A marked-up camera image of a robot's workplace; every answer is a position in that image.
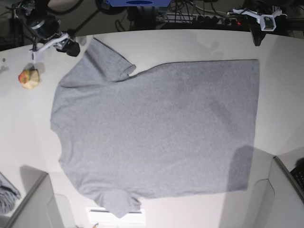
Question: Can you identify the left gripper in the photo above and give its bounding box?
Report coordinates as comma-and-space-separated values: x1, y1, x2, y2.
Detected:
249, 23, 267, 47

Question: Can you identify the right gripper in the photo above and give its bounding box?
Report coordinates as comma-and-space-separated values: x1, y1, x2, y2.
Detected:
55, 39, 80, 57

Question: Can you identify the grey T-shirt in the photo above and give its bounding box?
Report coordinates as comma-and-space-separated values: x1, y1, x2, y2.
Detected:
50, 39, 259, 218

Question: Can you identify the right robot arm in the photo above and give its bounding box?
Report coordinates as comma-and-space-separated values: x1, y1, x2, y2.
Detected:
13, 0, 82, 61

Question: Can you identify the crumpled yellow red paper ball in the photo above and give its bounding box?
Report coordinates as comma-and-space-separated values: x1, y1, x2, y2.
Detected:
18, 69, 40, 89

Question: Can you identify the black power strip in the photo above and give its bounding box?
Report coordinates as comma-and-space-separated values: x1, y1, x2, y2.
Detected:
192, 15, 241, 26

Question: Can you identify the blue box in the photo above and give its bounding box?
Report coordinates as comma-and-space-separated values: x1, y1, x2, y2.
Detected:
107, 0, 171, 7

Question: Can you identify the black keyboard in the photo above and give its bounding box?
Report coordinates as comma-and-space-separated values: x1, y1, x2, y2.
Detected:
291, 166, 304, 191

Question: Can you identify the grey striped cloth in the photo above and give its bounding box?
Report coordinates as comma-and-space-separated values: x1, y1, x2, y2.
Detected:
0, 173, 21, 214

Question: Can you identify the left grey partition panel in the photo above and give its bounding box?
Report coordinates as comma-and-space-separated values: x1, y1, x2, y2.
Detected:
0, 172, 64, 228

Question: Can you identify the grey partition panel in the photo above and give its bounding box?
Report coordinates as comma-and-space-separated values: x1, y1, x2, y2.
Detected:
0, 172, 64, 228
219, 156, 304, 228

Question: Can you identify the right grey partition panel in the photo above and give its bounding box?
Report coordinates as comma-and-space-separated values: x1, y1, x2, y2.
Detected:
219, 156, 304, 228

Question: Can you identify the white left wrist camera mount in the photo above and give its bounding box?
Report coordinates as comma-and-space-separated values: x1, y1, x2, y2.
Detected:
233, 8, 286, 32

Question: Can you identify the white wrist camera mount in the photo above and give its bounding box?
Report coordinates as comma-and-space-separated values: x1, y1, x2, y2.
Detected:
233, 8, 286, 32
30, 32, 70, 63

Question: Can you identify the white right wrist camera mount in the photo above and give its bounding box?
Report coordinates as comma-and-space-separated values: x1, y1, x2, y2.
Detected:
30, 32, 70, 63

